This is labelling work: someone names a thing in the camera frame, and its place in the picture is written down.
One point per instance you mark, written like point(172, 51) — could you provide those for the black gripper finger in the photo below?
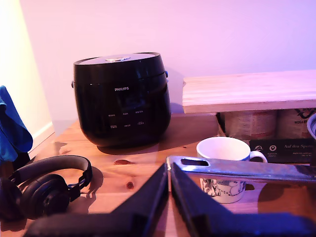
point(150, 197)
point(190, 202)

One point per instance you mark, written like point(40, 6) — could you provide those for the wooden shelf board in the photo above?
point(247, 91)

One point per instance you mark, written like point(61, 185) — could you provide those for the white mug cartoon print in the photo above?
point(222, 148)

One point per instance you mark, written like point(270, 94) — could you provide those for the can with red-white label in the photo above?
point(249, 123)

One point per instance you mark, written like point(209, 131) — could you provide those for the black Philips rice cooker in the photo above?
point(118, 103)

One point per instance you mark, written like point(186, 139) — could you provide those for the black headphones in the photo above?
point(44, 195)

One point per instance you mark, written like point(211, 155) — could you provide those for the cardboard tray with dark label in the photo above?
point(284, 150)

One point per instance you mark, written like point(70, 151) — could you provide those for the blue cloth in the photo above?
point(12, 123)

